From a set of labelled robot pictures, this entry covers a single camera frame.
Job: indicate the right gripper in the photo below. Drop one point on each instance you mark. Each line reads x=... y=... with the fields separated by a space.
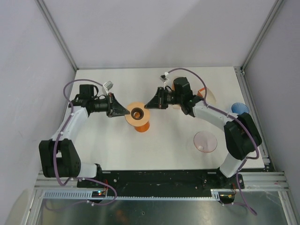
x=158 y=102

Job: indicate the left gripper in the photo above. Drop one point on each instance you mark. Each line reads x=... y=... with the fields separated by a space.
x=114 y=108

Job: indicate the orange glass beaker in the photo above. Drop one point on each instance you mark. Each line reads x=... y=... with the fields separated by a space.
x=143 y=128

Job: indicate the pink glass dripper cone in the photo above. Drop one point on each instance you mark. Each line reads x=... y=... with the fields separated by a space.
x=205 y=141

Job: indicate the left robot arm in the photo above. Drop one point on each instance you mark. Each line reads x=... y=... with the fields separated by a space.
x=59 y=158

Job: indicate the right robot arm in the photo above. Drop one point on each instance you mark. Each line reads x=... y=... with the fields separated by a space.
x=241 y=134

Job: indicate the brown coffee filter pack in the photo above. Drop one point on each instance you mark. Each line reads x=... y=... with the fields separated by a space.
x=176 y=107

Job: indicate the white coffee filter pack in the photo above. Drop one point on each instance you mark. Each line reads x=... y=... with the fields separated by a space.
x=210 y=98

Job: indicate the blue glass dripper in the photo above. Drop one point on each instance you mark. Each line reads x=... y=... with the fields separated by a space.
x=239 y=108

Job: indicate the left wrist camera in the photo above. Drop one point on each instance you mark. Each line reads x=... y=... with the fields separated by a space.
x=107 y=86

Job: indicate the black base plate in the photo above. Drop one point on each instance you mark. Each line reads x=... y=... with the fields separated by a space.
x=169 y=183

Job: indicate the grey cable duct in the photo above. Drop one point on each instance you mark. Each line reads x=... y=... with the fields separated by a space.
x=76 y=194

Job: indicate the left frame post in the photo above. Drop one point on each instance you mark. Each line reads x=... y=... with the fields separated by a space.
x=56 y=33

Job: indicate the frame post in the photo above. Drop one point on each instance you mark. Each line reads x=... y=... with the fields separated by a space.
x=56 y=33
x=271 y=17

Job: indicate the right frame post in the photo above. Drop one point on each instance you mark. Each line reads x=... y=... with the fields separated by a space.
x=271 y=17

